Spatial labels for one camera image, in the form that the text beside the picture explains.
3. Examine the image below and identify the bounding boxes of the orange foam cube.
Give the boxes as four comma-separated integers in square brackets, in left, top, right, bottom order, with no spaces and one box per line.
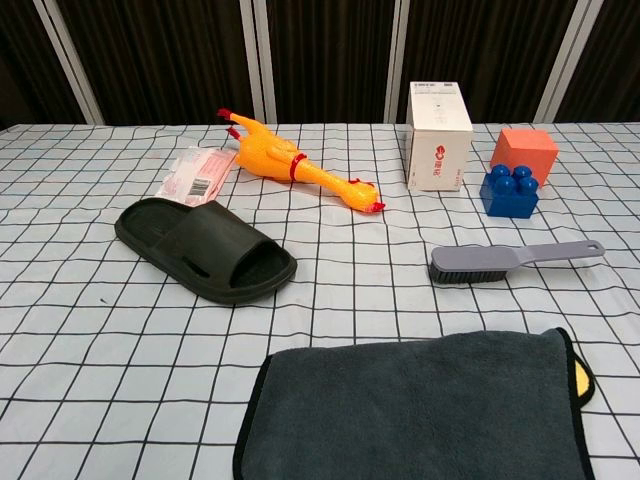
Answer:
[489,127,560,189]

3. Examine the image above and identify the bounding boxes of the pink plastic packet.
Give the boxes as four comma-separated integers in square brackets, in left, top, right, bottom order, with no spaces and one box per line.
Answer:
[154,145,237,207]

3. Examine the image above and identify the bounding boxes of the yellow rubber chicken toy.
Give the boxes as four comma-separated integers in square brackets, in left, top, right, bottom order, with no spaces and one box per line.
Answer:
[216,107,387,215]

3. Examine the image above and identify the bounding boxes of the white black checkered tablecloth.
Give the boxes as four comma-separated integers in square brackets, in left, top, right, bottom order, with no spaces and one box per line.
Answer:
[0,121,640,480]

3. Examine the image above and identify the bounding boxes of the white partition post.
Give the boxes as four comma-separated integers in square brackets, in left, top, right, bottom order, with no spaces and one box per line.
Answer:
[238,0,278,124]
[33,0,105,125]
[385,0,417,124]
[533,0,604,124]

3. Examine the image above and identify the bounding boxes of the blue building block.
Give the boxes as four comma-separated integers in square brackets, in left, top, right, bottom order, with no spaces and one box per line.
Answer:
[479,164,541,220]

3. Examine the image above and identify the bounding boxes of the white cardboard box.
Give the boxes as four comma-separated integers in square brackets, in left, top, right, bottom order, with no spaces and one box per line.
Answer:
[404,81,474,193]

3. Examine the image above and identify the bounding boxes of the grey cleaning brush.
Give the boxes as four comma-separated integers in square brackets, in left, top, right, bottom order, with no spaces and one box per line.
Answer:
[428,239,606,287]

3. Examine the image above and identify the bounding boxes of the dark grey towel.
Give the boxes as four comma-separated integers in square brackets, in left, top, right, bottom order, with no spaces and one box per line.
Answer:
[232,327,597,480]

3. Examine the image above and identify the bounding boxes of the black rubber slipper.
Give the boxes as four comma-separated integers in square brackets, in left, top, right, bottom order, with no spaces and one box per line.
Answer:
[114,197,299,307]

